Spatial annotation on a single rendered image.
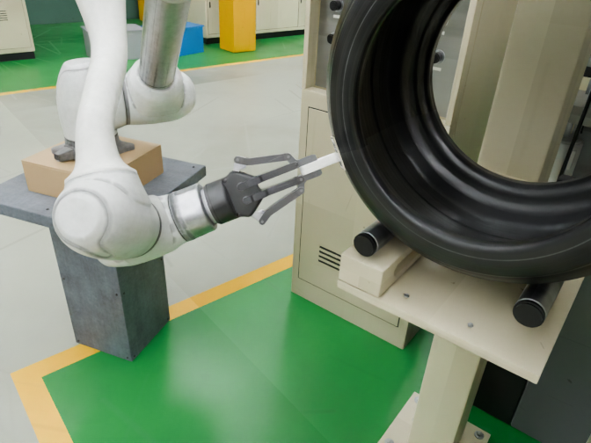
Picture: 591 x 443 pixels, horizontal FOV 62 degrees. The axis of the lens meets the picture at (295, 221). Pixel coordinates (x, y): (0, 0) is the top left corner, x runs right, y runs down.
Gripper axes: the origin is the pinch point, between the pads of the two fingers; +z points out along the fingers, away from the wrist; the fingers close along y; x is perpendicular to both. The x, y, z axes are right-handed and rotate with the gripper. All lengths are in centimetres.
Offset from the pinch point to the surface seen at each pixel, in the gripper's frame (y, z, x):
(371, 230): 14.2, 4.4, 0.8
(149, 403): 60, -77, -65
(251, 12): -154, 9, -574
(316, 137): 0, 6, -93
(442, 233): 16.0, 13.8, 10.9
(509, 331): 37.3, 19.8, 8.0
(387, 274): 22.9, 4.4, 0.8
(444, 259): 20.4, 12.8, 10.3
